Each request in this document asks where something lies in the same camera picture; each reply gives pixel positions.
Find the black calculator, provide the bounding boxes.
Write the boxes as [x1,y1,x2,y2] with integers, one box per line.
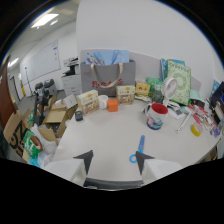
[74,110,84,122]

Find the green patterned book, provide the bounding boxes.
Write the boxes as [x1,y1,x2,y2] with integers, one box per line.
[166,59,193,107]

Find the white paper cup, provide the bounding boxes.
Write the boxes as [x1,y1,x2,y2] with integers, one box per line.
[98,94,109,110]

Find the yellow snack box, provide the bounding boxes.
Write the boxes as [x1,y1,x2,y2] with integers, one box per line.
[135,81,151,97]

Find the large yellow tea box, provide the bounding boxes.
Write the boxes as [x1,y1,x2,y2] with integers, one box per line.
[76,89,101,116]

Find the blue handled scissors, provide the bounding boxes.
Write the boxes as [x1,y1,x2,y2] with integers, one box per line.
[129,134,146,164]

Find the green snack packet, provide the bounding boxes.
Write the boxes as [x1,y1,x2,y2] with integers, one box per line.
[22,129,44,160]

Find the whiteboard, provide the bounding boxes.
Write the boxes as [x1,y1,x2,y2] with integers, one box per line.
[20,39,62,83]

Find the printed cardboard box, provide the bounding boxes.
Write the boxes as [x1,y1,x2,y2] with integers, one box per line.
[2,109,32,158]

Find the small yellow tea box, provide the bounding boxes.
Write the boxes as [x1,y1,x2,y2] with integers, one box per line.
[115,85,136,106]

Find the yellow tape roll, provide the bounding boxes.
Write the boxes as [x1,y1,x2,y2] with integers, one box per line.
[190,122,204,137]

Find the white desk fan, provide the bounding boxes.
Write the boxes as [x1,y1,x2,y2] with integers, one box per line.
[162,77,180,107]

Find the white mug red inside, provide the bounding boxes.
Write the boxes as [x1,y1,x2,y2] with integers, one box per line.
[144,102,169,131]

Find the open cardboard box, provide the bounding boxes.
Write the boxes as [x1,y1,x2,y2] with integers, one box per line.
[42,103,79,139]

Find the grey tote bag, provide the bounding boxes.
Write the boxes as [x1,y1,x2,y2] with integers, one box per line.
[80,59,137,98]

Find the orange cube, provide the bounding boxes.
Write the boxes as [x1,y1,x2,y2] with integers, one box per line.
[107,98,120,113]

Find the office printer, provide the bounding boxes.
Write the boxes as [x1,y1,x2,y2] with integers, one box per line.
[60,56,82,98]

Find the black office chair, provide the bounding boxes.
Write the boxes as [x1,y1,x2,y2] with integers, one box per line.
[33,78,58,126]

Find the white ruler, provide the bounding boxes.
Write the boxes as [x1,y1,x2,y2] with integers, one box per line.
[175,109,195,135]

